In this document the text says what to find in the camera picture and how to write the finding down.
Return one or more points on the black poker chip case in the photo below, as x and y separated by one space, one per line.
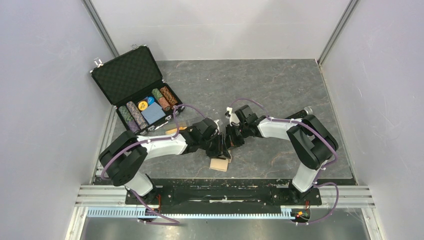
131 77

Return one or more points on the black cylindrical flashlight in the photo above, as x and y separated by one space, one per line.
302 113

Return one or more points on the orange black chip stack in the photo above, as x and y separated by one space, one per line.
171 99

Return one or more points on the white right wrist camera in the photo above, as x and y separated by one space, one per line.
232 117

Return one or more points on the purple chip stack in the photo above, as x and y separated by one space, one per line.
139 119

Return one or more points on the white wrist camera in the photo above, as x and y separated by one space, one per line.
217 123
232 117

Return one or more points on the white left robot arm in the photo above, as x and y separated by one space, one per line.
123 158

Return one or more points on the green chip stack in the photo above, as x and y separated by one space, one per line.
125 113

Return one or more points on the pink chip stack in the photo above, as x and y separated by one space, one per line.
161 99

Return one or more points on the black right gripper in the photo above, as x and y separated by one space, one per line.
231 140

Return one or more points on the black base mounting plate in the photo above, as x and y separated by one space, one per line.
227 195

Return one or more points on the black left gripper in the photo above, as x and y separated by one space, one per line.
221 150

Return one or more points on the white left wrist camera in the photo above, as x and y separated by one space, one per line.
217 123

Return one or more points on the clear acrylic card box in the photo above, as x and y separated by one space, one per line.
182 123

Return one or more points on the blue patterned card deck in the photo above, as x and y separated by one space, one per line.
153 113

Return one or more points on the tan leather card holder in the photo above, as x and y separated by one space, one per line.
220 164

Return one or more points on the yellow dealer chip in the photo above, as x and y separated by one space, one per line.
142 105

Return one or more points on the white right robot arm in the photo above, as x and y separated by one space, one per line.
312 142

